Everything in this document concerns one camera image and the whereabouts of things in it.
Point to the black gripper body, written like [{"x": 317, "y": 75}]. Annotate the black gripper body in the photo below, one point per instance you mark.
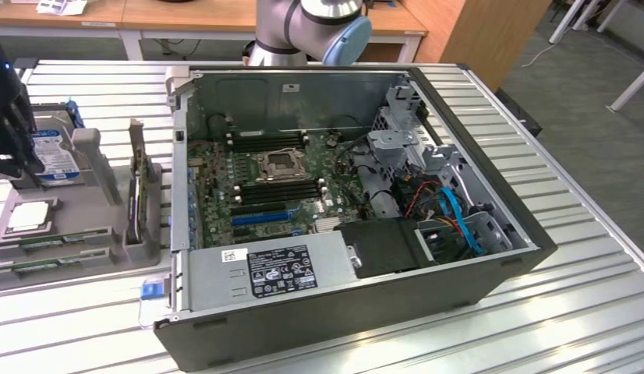
[{"x": 1, "y": 74}]

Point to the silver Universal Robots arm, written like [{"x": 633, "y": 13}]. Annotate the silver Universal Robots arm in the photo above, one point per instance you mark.
[{"x": 301, "y": 27}]

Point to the green RAM stick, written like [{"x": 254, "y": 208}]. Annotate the green RAM stick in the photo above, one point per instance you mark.
[
  {"x": 62, "y": 238},
  {"x": 51, "y": 265}
]

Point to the black RAM slot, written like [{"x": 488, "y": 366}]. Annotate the black RAM slot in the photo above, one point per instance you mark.
[
  {"x": 268, "y": 139},
  {"x": 266, "y": 135},
  {"x": 269, "y": 144},
  {"x": 284, "y": 199},
  {"x": 281, "y": 194},
  {"x": 278, "y": 184},
  {"x": 270, "y": 149},
  {"x": 280, "y": 189}
]

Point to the hard disk with blue label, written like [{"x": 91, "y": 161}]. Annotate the hard disk with blue label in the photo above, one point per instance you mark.
[{"x": 54, "y": 154}]

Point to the silver CPU chip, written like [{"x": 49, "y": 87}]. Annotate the silver CPU chip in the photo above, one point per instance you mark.
[{"x": 31, "y": 216}]

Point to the white papers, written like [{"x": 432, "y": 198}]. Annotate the white papers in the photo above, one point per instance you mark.
[{"x": 62, "y": 6}]

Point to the grey parts rack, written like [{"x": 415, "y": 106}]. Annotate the grey parts rack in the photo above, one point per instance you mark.
[{"x": 93, "y": 218}]

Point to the small blue plastic clip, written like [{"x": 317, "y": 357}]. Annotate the small blue plastic clip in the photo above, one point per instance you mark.
[{"x": 152, "y": 291}]

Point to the short black expansion slot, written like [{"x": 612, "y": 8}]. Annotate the short black expansion slot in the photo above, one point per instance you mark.
[{"x": 244, "y": 231}]

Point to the long black expansion slot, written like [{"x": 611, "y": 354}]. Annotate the long black expansion slot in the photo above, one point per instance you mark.
[{"x": 258, "y": 210}]

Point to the green motherboard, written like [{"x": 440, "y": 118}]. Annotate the green motherboard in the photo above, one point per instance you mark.
[{"x": 269, "y": 187}]

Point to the blue expansion slot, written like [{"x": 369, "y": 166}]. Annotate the blue expansion slot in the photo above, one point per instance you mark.
[{"x": 261, "y": 219}]

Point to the metal CPU socket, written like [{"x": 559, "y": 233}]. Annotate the metal CPU socket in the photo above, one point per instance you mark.
[{"x": 281, "y": 166}]

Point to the grey power supply unit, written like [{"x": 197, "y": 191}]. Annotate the grey power supply unit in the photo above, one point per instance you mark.
[{"x": 269, "y": 272}]

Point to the silver chipset heatsink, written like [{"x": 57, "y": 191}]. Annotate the silver chipset heatsink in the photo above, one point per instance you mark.
[{"x": 328, "y": 226}]

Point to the black open PC case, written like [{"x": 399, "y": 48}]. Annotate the black open PC case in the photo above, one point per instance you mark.
[{"x": 353, "y": 202}]

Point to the metal disk bay cage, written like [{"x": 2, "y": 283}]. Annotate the metal disk bay cage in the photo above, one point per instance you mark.
[{"x": 420, "y": 171}]

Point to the wooden cabinet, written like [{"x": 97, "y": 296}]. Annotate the wooden cabinet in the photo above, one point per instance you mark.
[{"x": 488, "y": 35}]

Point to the black table end cap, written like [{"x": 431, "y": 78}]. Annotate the black table end cap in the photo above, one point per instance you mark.
[{"x": 519, "y": 113}]

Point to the white table legs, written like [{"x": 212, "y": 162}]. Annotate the white table legs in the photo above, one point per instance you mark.
[{"x": 631, "y": 82}]

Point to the blue disk carrier bracket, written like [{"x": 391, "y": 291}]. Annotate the blue disk carrier bracket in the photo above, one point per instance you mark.
[{"x": 75, "y": 113}]

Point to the graphics card with metal bracket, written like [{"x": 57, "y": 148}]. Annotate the graphics card with metal bracket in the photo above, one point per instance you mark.
[{"x": 140, "y": 183}]

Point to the wooden desk with white frame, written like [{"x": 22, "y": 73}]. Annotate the wooden desk with white frame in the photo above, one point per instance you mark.
[{"x": 145, "y": 17}]

